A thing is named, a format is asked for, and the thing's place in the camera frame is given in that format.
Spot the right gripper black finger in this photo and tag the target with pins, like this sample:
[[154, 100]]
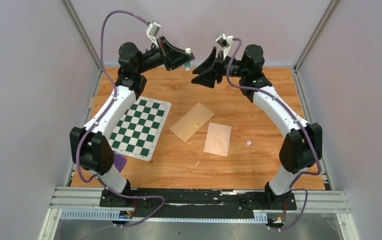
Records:
[[207, 80], [208, 65]]

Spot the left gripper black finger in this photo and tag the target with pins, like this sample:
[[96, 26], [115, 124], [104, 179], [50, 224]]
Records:
[[180, 60], [171, 49]]

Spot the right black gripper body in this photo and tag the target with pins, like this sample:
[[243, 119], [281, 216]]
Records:
[[221, 67]]

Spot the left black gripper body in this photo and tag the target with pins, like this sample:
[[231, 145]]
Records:
[[167, 58]]

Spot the white green glue stick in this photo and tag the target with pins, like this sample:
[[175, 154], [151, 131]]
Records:
[[187, 65]]

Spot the tan kraft envelope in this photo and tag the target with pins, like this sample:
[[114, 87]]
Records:
[[191, 122]]

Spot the pink paper envelope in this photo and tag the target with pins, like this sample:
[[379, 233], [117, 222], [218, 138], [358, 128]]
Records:
[[217, 139]]

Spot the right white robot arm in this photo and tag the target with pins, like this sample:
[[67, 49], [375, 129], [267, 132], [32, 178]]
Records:
[[303, 141]]

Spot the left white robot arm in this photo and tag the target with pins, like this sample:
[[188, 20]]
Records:
[[89, 144]]

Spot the green white chessboard mat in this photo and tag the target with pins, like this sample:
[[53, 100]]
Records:
[[138, 130]]

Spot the purple plastic piece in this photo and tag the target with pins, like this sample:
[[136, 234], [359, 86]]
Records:
[[119, 161]]

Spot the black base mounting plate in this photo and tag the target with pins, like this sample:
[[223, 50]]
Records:
[[197, 203]]

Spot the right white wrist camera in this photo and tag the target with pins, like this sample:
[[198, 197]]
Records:
[[225, 41]]

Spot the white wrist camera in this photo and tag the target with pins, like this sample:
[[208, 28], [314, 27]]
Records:
[[225, 41], [152, 31]]

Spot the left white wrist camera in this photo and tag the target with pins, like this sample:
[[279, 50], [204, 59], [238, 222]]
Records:
[[152, 31]]

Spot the aluminium frame rail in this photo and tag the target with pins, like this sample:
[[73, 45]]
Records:
[[82, 203]]

